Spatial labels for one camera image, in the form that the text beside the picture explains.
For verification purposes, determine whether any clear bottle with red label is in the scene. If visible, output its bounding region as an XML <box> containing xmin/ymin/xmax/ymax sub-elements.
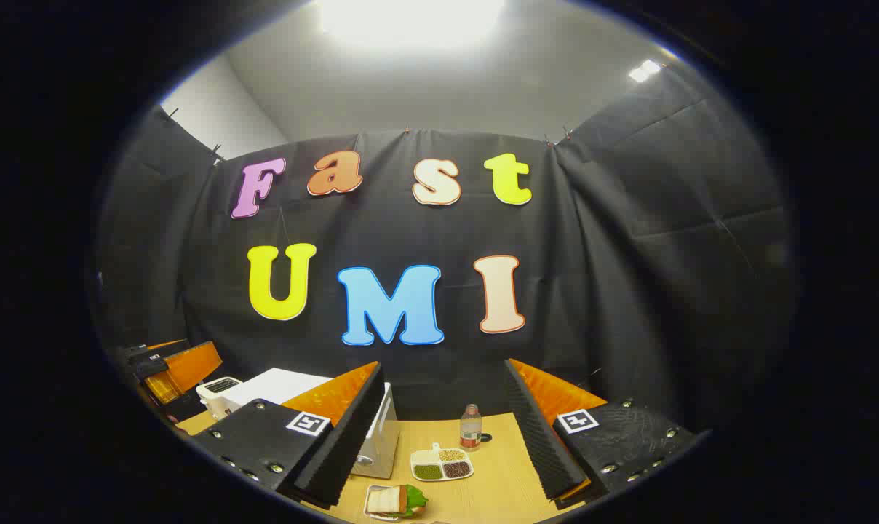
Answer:
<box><xmin>460</xmin><ymin>404</ymin><xmax>482</xmax><ymax>452</ymax></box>

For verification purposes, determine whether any white toaster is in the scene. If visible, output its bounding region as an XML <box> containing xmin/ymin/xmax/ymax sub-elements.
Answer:
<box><xmin>196</xmin><ymin>376</ymin><xmax>242</xmax><ymax>421</ymax></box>

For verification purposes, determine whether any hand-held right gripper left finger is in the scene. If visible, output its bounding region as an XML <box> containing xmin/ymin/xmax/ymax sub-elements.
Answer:
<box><xmin>191</xmin><ymin>361</ymin><xmax>387</xmax><ymax>509</ymax></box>

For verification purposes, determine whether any large ceiling light panel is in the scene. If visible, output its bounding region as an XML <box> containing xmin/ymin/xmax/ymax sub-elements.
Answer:
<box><xmin>316</xmin><ymin>0</ymin><xmax>507</xmax><ymax>46</ymax></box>

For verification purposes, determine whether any lettuce sandwich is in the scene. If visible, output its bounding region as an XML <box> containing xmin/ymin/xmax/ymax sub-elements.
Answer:
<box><xmin>367</xmin><ymin>484</ymin><xmax>429</xmax><ymax>519</ymax></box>

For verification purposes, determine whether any white divided dish of beans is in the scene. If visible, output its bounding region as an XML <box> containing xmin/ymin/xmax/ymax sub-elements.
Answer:
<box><xmin>410</xmin><ymin>442</ymin><xmax>475</xmax><ymax>483</ymax></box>

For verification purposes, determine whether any white microwave oven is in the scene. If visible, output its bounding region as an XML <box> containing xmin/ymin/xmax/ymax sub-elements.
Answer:
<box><xmin>218</xmin><ymin>368</ymin><xmax>402</xmax><ymax>480</ymax></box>

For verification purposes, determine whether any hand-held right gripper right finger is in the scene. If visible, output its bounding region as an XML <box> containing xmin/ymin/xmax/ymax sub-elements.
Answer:
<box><xmin>503</xmin><ymin>357</ymin><xmax>696</xmax><ymax>510</ymax></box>

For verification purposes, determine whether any white plastic tray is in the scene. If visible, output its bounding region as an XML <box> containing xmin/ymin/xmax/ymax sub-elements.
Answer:
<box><xmin>363</xmin><ymin>484</ymin><xmax>427</xmax><ymax>523</ymax></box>

